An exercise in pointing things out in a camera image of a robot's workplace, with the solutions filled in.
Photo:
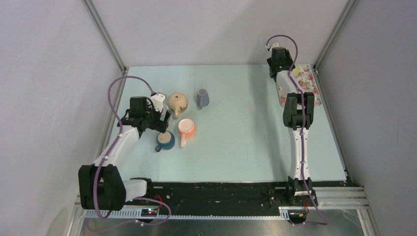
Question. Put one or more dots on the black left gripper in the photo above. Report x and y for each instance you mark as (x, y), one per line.
(158, 124)

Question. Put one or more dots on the dark blue mug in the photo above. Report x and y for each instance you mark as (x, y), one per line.
(165, 141)

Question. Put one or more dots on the grey blue mug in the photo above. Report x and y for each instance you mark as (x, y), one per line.
(202, 98)

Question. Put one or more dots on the yellow mug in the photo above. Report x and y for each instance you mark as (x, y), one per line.
(296, 71)

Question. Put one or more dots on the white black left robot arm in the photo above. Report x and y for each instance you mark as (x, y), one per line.
(101, 185)

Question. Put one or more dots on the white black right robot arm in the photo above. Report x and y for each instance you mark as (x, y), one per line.
(298, 116)

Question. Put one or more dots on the tan ceramic mug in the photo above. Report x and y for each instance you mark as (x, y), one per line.
(177, 103)

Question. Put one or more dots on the orange mug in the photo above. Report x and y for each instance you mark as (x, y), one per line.
(187, 131)

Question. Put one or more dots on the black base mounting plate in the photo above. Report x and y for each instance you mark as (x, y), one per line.
(221, 198)

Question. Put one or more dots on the floral pattern tray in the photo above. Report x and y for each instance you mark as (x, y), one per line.
(305, 81)

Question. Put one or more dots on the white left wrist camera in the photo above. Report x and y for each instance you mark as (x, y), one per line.
(158, 100)

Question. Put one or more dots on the aluminium frame rail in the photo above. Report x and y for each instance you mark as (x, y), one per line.
(330, 196)

